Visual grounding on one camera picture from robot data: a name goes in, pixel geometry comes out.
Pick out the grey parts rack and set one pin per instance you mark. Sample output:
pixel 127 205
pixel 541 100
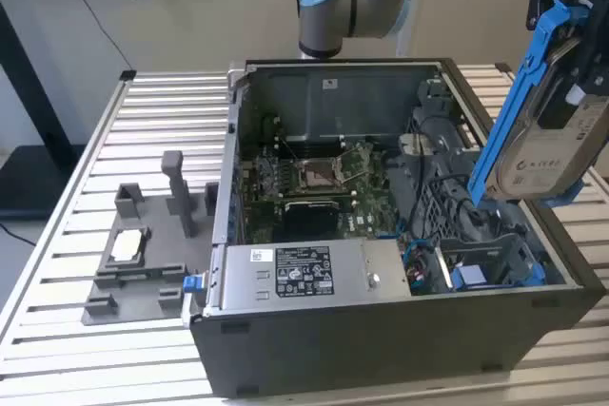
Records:
pixel 143 296

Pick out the black open PC case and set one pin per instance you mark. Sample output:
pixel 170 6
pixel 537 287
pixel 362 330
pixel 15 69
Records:
pixel 333 353

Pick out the CPU socket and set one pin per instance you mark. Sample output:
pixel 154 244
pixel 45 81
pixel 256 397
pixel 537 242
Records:
pixel 316 178

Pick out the blue case latch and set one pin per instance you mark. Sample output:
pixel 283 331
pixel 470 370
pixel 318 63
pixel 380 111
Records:
pixel 191 283

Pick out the silver power supply with label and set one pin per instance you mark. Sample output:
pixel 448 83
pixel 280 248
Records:
pixel 247 277

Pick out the thin metal locking lever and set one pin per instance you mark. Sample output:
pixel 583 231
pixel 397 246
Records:
pixel 290 147

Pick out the grey metal disk bay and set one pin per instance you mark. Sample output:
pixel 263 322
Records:
pixel 428 197

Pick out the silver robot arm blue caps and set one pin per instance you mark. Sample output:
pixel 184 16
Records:
pixel 328 11

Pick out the silver CPU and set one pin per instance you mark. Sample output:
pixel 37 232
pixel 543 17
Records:
pixel 126 245

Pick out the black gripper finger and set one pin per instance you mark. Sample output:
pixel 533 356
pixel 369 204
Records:
pixel 578 63

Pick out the green motherboard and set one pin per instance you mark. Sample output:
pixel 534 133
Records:
pixel 373 208

